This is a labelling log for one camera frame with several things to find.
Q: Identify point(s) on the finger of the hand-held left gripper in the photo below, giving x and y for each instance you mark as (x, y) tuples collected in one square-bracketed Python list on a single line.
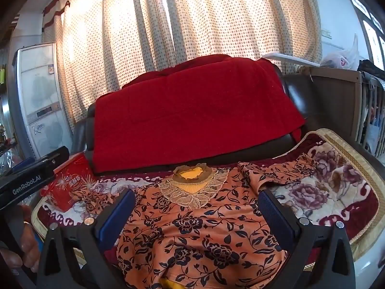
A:
[(55, 156)]

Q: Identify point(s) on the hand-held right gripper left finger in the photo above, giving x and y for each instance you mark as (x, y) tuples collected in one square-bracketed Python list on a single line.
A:
[(115, 216)]

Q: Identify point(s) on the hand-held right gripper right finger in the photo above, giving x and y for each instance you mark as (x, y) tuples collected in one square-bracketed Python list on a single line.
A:
[(273, 216)]

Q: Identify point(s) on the orange floral garment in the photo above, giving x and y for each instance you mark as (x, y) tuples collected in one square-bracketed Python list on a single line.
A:
[(195, 231)]

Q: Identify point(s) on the person's left hand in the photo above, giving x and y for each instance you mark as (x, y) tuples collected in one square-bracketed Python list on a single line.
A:
[(30, 246)]

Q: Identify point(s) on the red patterned bag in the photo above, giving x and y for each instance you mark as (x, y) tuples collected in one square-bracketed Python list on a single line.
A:
[(69, 183)]

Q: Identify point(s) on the floral plush blanket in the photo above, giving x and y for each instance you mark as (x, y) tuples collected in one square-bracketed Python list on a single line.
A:
[(315, 192)]

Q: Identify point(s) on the standing air conditioner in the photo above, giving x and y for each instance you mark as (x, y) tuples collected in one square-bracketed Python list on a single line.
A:
[(39, 96)]

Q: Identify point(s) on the dark leather sofa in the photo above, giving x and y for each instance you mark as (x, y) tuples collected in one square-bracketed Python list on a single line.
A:
[(300, 96)]

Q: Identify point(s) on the red cushion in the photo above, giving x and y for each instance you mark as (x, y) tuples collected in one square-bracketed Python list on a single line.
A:
[(195, 111)]

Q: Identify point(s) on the wooden crib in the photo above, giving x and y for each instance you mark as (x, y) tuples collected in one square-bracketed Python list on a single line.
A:
[(337, 96)]

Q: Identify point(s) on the red curtain valance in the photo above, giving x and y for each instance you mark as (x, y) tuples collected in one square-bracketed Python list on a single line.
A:
[(60, 6)]

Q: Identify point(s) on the white board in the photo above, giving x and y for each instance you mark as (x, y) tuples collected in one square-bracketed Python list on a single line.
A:
[(288, 57)]

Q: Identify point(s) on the white plastic bag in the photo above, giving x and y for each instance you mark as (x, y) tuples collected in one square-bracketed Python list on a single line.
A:
[(340, 58)]

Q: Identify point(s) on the dark cloth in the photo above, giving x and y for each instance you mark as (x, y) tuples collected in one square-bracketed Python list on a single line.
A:
[(373, 66)]

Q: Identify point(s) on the window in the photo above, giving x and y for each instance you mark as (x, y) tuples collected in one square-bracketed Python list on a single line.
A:
[(370, 36)]

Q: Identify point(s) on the dotted cream curtain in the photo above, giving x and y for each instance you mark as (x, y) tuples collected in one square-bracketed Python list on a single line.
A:
[(210, 15)]

